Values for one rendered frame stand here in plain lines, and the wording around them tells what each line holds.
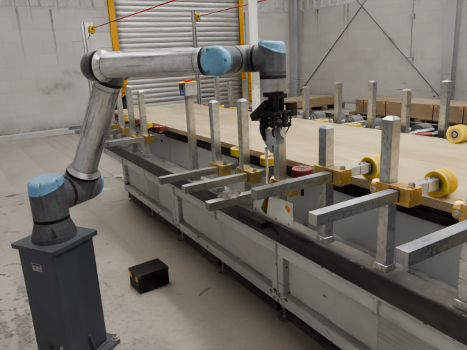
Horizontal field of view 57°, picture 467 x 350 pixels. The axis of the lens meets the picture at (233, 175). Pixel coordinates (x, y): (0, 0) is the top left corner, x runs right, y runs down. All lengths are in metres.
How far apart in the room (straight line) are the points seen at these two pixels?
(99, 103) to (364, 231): 1.16
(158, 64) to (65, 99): 7.93
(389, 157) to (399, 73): 8.78
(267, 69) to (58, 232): 1.12
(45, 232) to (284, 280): 1.13
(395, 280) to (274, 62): 0.76
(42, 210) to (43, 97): 7.41
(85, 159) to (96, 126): 0.17
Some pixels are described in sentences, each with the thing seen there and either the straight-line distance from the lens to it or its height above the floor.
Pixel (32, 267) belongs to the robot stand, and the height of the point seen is 0.50.
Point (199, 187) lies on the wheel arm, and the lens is 1.69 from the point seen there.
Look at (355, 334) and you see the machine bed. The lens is 1.97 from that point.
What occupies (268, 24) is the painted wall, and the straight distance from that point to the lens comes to 11.69.
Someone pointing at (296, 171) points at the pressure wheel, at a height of 0.90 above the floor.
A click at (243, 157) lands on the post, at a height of 0.91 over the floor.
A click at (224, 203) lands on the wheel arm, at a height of 0.85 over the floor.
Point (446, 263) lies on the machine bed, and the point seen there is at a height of 0.68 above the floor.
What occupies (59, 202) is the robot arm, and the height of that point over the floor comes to 0.77.
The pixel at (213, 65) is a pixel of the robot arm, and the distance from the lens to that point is 1.36.
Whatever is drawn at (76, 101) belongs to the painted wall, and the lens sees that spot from 9.43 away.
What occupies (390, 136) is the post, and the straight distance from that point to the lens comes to 1.22.
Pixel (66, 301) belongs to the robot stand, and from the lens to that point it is 2.04.
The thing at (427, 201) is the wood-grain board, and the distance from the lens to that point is 1.39.
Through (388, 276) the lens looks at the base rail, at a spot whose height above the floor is 0.70.
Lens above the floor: 1.32
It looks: 15 degrees down
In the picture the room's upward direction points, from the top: 3 degrees counter-clockwise
